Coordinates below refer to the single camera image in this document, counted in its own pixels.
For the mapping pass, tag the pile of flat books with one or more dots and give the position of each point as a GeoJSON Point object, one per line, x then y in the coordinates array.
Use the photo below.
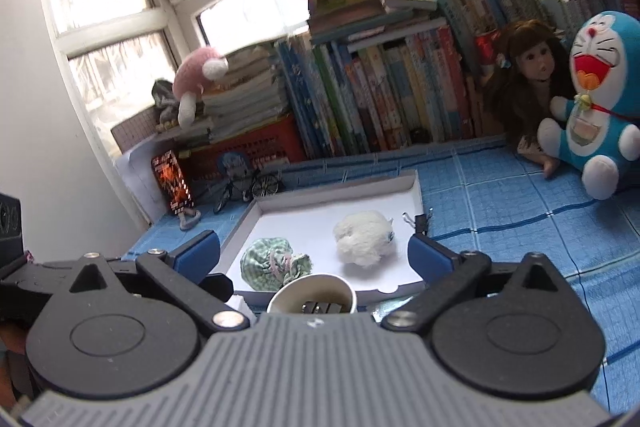
{"type": "Point", "coordinates": [380, 32]}

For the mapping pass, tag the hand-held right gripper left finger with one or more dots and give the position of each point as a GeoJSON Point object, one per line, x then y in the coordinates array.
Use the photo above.
{"type": "Point", "coordinates": [200, 253]}

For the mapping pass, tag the row of upright books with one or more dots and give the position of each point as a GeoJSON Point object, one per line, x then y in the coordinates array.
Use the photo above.
{"type": "Point", "coordinates": [360, 102]}

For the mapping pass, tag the large red plastic basket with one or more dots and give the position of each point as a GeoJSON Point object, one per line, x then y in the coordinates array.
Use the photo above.
{"type": "Point", "coordinates": [260, 147]}

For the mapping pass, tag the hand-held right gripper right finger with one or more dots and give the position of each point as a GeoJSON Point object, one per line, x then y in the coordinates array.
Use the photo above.
{"type": "Point", "coordinates": [424, 257]}

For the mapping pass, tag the grey carabiner clip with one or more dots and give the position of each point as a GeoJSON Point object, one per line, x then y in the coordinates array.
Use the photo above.
{"type": "Point", "coordinates": [190, 219]}

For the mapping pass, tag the black toy bicycle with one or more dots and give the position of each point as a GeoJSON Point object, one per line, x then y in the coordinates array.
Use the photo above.
{"type": "Point", "coordinates": [247, 193]}

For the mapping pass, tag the red cylindrical can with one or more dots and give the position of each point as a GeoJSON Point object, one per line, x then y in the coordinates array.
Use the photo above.
{"type": "Point", "coordinates": [487, 49]}

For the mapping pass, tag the grey plush toy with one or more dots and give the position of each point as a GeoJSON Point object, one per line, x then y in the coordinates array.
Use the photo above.
{"type": "Point", "coordinates": [162, 94]}

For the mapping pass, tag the bunch of black binder clips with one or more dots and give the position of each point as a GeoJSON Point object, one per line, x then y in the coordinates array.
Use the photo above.
{"type": "Point", "coordinates": [322, 307]}

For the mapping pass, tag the pink plush rabbit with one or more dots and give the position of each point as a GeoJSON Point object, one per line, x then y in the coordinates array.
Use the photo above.
{"type": "Point", "coordinates": [192, 72]}

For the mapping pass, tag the white board sheet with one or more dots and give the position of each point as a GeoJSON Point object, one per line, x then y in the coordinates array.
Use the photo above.
{"type": "Point", "coordinates": [137, 177]}

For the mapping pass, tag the single black binder clip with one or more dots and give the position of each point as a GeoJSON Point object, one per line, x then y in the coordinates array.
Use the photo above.
{"type": "Point", "coordinates": [424, 223]}

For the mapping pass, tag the stack of worn grey books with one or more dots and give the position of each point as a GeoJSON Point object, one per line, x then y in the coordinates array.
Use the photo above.
{"type": "Point", "coordinates": [250, 92]}

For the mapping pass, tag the white paper card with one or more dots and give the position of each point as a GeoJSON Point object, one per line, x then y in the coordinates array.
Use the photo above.
{"type": "Point", "coordinates": [242, 307]}

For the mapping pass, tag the white paper cup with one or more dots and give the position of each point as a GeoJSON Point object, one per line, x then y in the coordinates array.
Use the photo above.
{"type": "Point", "coordinates": [325, 288]}

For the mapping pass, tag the blue robot cat plush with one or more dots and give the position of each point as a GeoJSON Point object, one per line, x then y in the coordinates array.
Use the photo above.
{"type": "Point", "coordinates": [600, 57]}

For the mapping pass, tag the blue checked cloth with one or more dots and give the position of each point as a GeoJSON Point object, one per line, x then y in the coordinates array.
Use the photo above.
{"type": "Point", "coordinates": [500, 217]}

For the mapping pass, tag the smartphone with lit screen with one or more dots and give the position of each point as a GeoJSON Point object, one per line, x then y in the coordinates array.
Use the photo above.
{"type": "Point", "coordinates": [172, 182]}

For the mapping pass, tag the white fluffy plush ball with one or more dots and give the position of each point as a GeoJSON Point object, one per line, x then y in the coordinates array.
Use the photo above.
{"type": "Point", "coordinates": [360, 237]}

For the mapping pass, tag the brown haired doll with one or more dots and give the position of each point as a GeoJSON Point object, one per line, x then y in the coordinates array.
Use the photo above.
{"type": "Point", "coordinates": [535, 57]}

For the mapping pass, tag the green checked scrunchie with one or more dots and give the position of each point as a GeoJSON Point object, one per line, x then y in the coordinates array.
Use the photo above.
{"type": "Point", "coordinates": [265, 263]}

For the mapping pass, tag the white cardboard box tray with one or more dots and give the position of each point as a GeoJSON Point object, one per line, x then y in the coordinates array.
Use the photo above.
{"type": "Point", "coordinates": [300, 217]}

